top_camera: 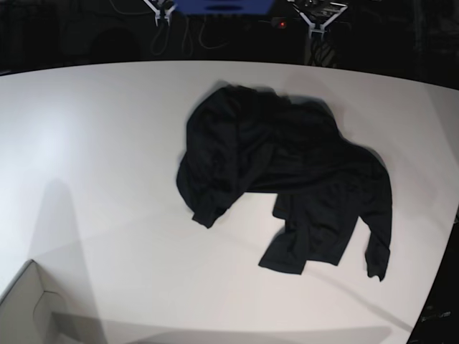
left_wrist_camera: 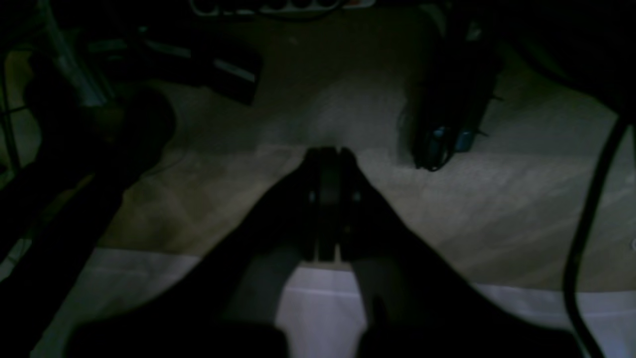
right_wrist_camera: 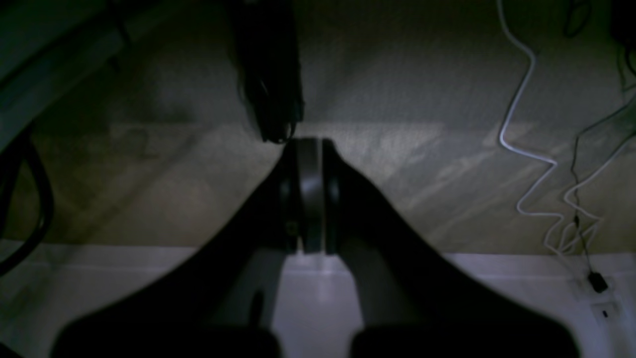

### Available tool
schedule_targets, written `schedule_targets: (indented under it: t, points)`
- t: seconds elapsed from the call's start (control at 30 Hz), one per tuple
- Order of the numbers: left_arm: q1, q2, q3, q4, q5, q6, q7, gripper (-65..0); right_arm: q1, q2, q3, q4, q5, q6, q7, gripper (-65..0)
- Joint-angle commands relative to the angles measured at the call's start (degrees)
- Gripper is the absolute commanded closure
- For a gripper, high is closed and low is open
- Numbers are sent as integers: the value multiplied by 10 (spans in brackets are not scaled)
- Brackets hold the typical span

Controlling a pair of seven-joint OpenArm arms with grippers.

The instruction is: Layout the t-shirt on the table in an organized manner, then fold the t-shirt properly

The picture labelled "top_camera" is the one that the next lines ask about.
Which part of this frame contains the black t-shirt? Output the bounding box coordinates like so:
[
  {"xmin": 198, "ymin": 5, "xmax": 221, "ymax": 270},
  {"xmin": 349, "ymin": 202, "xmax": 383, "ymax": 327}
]
[{"xmin": 176, "ymin": 85, "xmax": 392, "ymax": 280}]

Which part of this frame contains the blue box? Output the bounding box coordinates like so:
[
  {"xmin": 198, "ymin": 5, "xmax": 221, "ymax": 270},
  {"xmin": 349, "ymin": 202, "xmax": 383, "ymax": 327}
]
[{"xmin": 175, "ymin": 0, "xmax": 275, "ymax": 15}]

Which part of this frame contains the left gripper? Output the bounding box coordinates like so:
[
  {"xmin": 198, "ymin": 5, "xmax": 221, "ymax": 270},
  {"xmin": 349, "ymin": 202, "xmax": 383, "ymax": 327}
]
[{"xmin": 290, "ymin": 0, "xmax": 347, "ymax": 38}]

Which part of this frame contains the black power strip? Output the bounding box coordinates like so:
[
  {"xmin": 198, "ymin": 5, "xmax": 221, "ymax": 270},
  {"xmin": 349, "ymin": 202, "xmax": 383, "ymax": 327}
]
[{"xmin": 268, "ymin": 16, "xmax": 345, "ymax": 31}]

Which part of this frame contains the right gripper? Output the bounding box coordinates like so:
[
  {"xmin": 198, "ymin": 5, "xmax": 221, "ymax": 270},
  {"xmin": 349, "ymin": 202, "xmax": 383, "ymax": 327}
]
[{"xmin": 143, "ymin": 0, "xmax": 176, "ymax": 26}]

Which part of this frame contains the white cardboard box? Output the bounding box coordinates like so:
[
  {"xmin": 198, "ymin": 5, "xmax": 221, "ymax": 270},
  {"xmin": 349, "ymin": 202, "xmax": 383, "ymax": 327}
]
[{"xmin": 1, "ymin": 260, "xmax": 72, "ymax": 344}]

